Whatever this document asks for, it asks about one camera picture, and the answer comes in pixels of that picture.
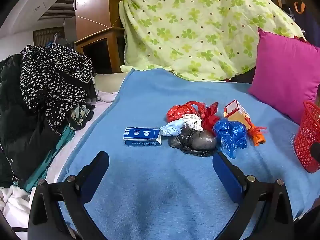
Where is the teal cloth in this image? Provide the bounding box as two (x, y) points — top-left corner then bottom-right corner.
(24, 125), (75, 193)

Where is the cream mattress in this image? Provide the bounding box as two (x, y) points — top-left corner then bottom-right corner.
(94, 72), (125, 95)

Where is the black puffer jacket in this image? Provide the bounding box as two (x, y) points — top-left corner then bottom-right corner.
(0, 54), (63, 189)

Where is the bright red plastic bag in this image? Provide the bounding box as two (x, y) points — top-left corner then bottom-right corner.
(166, 101), (200, 123)

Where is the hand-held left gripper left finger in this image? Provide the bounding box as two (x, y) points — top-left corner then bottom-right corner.
(27, 151), (110, 240)

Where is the blue cardboard box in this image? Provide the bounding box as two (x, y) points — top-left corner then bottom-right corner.
(123, 127), (162, 147)

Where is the magenta pillow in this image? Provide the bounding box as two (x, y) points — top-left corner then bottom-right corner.
(248, 27), (320, 125)

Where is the black plastic bag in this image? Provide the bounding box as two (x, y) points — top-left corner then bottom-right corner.
(168, 127), (218, 157)

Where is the light blue plastic wrapper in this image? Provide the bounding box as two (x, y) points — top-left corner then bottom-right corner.
(160, 119), (185, 137)

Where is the green floral cloth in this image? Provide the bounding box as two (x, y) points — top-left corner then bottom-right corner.
(67, 104), (94, 130)

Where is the navy bag with orange handles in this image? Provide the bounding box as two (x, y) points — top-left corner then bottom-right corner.
(286, 0), (307, 14)

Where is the blue blanket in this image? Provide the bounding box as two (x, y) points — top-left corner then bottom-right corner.
(54, 68), (313, 240)

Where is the brown lattice door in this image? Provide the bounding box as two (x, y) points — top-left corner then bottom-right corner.
(34, 27), (64, 47)

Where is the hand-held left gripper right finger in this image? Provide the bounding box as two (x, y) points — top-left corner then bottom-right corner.
(212, 151), (295, 240)

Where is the orange plastic bag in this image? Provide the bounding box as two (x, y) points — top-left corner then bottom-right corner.
(247, 124), (267, 146)

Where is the dark red plastic bag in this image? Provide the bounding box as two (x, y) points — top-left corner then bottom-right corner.
(197, 102), (220, 130)

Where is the red plastic mesh basket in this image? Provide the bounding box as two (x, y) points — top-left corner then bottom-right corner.
(294, 101), (320, 174)

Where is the white cloth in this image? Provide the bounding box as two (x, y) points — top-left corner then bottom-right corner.
(0, 185), (38, 240)

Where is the blue plastic bag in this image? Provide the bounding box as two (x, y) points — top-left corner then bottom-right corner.
(212, 118), (248, 159)

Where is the wooden cabinet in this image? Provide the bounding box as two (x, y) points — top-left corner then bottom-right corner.
(75, 0), (125, 43)
(74, 27), (125, 74)

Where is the red and orange carton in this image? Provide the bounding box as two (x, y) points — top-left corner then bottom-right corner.
(223, 99), (252, 130)

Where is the green clover print quilt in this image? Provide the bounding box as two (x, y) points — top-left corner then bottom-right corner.
(119, 0), (307, 82)

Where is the black white dotted garment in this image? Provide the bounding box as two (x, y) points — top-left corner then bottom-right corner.
(20, 44), (97, 132)

